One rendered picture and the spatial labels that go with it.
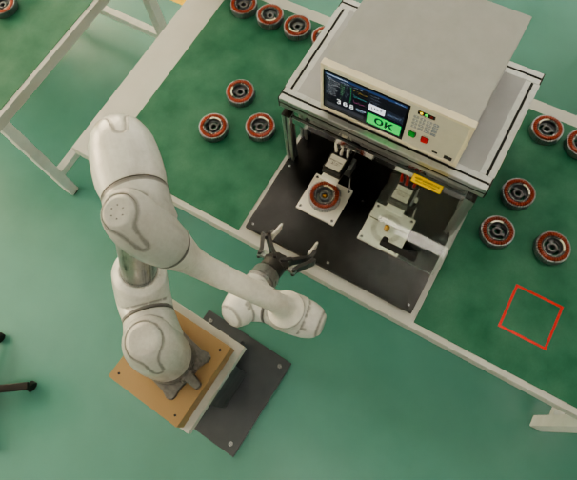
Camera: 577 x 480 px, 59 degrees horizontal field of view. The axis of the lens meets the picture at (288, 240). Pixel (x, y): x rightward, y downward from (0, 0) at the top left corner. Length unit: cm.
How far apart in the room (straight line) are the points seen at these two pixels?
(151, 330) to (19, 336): 150
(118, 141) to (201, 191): 90
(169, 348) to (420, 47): 105
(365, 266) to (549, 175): 75
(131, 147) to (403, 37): 81
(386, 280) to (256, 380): 96
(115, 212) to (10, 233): 216
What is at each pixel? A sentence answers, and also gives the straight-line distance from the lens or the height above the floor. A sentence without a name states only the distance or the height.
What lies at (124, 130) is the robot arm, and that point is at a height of 159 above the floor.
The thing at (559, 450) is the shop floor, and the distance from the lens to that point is 264.
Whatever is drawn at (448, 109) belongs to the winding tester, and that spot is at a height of 132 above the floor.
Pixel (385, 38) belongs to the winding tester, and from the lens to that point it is 149.
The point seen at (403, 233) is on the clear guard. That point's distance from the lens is 148.
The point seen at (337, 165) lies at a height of 92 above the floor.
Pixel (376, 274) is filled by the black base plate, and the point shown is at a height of 77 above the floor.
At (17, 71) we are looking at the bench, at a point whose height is 75.
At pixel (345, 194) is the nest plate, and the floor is 78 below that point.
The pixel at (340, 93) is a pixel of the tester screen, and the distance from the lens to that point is 150.
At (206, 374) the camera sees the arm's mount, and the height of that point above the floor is 82.
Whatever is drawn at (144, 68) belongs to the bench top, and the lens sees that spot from 228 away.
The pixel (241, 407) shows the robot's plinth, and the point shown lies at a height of 2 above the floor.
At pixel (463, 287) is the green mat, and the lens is 180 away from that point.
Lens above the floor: 244
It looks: 70 degrees down
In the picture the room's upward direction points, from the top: 11 degrees counter-clockwise
